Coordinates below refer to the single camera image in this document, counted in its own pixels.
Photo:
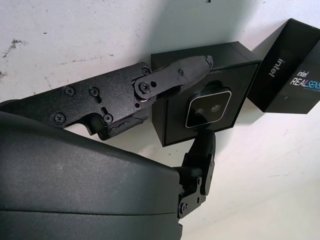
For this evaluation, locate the black camera box base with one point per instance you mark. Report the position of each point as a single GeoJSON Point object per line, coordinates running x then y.
{"type": "Point", "coordinates": [175, 120]}

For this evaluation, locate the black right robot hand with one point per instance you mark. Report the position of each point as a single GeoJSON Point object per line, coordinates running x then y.
{"type": "Point", "coordinates": [75, 180]}

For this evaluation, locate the black RealSense box lid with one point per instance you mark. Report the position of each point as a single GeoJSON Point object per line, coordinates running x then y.
{"type": "Point", "coordinates": [275, 75]}

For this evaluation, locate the small silver depth camera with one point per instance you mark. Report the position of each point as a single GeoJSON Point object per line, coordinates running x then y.
{"type": "Point", "coordinates": [207, 110]}

